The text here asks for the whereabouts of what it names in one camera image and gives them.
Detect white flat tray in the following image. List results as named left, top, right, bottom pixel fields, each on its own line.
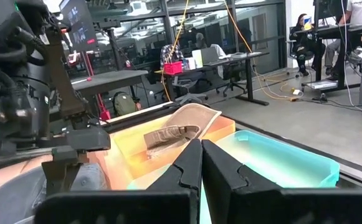
left=302, top=80, right=339, bottom=91

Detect yellow hanging cable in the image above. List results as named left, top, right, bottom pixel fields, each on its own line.
left=160, top=0, right=190, bottom=102

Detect grey table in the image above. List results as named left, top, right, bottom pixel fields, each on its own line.
left=71, top=70, right=150, bottom=108

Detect grey office chair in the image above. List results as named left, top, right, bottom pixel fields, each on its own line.
left=171, top=77, right=213, bottom=105

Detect black standing desk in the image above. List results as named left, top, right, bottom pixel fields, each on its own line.
left=289, top=23, right=362, bottom=94

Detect tilted black monitor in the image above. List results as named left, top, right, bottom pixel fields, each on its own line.
left=59, top=0, right=99, bottom=53

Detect black office chair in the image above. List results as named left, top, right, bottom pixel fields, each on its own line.
left=214, top=63, right=247, bottom=98

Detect white green box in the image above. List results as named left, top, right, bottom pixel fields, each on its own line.
left=192, top=49, right=204, bottom=68

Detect orange extension cable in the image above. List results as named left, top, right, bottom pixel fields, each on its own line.
left=223, top=0, right=298, bottom=102

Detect plaid garment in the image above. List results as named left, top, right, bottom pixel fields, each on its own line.
left=160, top=44, right=184, bottom=68

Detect red plastic basket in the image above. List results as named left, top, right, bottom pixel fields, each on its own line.
left=163, top=61, right=184, bottom=75

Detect white hanging cable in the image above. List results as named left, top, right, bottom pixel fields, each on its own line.
left=340, top=0, right=356, bottom=108

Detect translucent teal plastic bin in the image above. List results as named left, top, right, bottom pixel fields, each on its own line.
left=199, top=129, right=341, bottom=224

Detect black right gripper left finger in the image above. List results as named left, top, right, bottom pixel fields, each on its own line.
left=34, top=139, right=204, bottom=224

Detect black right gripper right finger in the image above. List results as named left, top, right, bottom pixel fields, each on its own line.
left=201, top=139, right=362, bottom=224

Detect black monitor stand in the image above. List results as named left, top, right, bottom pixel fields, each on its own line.
left=93, top=18, right=122, bottom=72

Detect long black desk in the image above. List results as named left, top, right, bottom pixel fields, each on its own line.
left=154, top=51, right=270, bottom=106

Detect translucent orange plastic bin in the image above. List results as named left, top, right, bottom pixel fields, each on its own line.
left=110, top=113, right=236, bottom=190

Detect beige baseball cap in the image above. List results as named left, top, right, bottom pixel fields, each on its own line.
left=143, top=103, right=222, bottom=159

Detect grey baseball cap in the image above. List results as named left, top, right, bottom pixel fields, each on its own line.
left=0, top=161, right=107, bottom=224

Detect green backpack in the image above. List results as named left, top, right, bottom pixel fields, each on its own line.
left=112, top=91, right=138, bottom=117

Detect small white boxes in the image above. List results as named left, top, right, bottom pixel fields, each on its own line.
left=182, top=57, right=197, bottom=71

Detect red stand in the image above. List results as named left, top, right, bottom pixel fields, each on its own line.
left=82, top=51, right=112, bottom=122

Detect black desk monitor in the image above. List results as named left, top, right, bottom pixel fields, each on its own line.
left=313, top=0, right=348, bottom=27

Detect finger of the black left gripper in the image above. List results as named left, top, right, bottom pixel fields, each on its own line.
left=42, top=149, right=65, bottom=197
left=64, top=151, right=85, bottom=190

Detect grey laptop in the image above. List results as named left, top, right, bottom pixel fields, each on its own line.
left=201, top=46, right=222, bottom=66

